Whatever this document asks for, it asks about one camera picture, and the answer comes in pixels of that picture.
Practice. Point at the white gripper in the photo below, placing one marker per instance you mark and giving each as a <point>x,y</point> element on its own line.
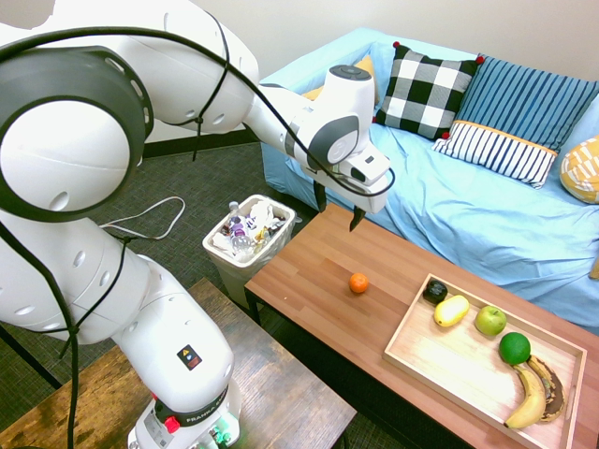
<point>378,196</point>

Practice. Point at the orange tangerine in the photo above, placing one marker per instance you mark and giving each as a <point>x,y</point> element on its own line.
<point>359,283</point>

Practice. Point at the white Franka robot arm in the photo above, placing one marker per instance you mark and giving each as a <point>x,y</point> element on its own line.
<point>70,154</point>

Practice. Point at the light wooden tray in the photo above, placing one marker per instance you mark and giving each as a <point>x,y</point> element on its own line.
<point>449,360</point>

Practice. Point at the white crumpled paper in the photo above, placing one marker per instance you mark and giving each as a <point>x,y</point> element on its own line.
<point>264,209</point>

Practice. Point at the clear plastic bottle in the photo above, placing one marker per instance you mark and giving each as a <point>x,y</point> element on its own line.
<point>239,234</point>

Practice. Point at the beige trash bin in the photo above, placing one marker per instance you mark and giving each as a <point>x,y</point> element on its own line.
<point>243,276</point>

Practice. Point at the black avocado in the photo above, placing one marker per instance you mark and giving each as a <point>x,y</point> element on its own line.
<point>435,292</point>

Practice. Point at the light blue sofa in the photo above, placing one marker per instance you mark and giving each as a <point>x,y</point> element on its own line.
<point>468,210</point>

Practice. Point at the plain yellow pillow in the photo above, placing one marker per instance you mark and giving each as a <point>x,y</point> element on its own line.
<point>367,65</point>

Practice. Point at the black white checkered pillow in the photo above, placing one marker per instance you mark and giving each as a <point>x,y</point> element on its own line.
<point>426,89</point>

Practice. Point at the yellow lemon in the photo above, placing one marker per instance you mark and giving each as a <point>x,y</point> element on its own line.
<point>451,310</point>

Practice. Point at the navy white striped pillow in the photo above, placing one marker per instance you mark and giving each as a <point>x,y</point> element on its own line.
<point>496,152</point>

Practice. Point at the green apple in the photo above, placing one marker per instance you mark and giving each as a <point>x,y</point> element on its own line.
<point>490,321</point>

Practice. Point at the blue striped pillow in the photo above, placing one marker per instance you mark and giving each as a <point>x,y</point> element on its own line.
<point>524,98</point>

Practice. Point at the green lime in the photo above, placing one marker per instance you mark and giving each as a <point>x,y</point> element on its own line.
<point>515,348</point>

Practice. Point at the yellow white patterned pillow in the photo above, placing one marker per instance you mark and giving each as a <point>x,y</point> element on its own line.
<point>582,170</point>

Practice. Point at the brown flat object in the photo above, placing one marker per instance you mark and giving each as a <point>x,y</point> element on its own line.
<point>595,269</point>

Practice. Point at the yellow banana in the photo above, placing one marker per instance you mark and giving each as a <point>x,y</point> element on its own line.
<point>533,402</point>

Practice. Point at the brown spotted banana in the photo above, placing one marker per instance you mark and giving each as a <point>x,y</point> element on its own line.
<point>555,388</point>

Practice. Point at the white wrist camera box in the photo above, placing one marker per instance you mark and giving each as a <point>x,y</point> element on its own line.
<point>374,164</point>

